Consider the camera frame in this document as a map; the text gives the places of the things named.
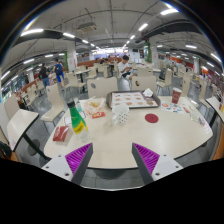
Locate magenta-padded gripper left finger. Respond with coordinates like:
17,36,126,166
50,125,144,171
41,142,94,186

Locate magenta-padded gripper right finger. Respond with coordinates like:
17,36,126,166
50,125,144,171
131,142,184,186

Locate green drink bottle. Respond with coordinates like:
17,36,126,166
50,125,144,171
67,99,92,143

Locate red paper carton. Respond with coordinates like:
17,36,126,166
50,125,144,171
52,125,70,143

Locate white paper card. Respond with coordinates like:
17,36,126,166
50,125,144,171
63,114,73,127

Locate flat round red coaster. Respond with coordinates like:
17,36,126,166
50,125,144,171
144,113,160,124

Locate small red sauce packet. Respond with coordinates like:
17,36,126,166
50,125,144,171
91,111,106,119

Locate white polka-dot mug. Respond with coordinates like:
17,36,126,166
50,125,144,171
111,103,130,126

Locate small clear sanitizer bottle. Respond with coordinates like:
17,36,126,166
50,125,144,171
73,97,84,114

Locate colourful printed paper flyer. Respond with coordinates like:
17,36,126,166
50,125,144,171
160,100,191,115

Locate beige chair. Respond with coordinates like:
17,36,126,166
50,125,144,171
87,77,119,100
40,83,68,126
130,75,158,95

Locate clear plastic wrapper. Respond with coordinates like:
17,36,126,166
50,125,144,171
189,109,205,124

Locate dark food tray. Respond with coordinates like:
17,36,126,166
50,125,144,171
105,90,162,110

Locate crumpled white napkin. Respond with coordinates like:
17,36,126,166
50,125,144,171
142,87,154,98

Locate white black-edged side table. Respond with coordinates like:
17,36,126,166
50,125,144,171
205,95,224,124
6,109,51,161

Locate red paper cup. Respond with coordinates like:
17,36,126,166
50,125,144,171
171,87,183,105

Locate far beige chairs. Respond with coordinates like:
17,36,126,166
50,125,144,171
24,61,214,98

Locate person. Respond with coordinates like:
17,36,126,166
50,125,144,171
38,63,51,89
117,54,134,81
52,59,66,88

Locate ceiling air conditioner unit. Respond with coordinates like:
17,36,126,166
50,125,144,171
77,21,98,33

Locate ceiling lights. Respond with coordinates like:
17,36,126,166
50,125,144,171
0,8,223,81

